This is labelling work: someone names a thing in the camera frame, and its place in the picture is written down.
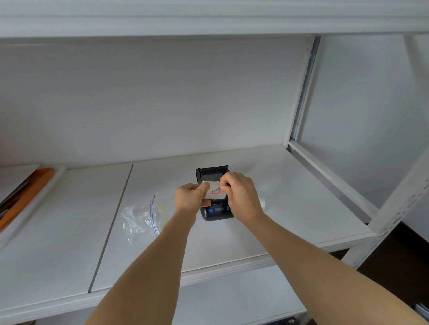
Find person's left forearm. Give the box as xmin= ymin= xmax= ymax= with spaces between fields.
xmin=84 ymin=210 xmax=196 ymax=325

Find black portable label printer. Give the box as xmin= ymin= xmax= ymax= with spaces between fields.
xmin=196 ymin=164 xmax=235 ymax=222

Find person's right forearm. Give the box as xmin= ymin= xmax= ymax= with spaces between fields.
xmin=243 ymin=214 xmax=428 ymax=325

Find clear zip plastic bag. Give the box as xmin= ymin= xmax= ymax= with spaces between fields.
xmin=121 ymin=194 xmax=167 ymax=244

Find white label with red mark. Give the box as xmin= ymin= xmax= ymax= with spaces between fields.
xmin=201 ymin=181 xmax=228 ymax=201

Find white metal shelving rack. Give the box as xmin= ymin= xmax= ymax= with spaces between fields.
xmin=0 ymin=0 xmax=429 ymax=325

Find person's left hand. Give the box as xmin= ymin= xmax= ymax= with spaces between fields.
xmin=174 ymin=182 xmax=212 ymax=222

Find person's right hand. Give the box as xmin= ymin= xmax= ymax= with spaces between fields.
xmin=219 ymin=172 xmax=265 ymax=226

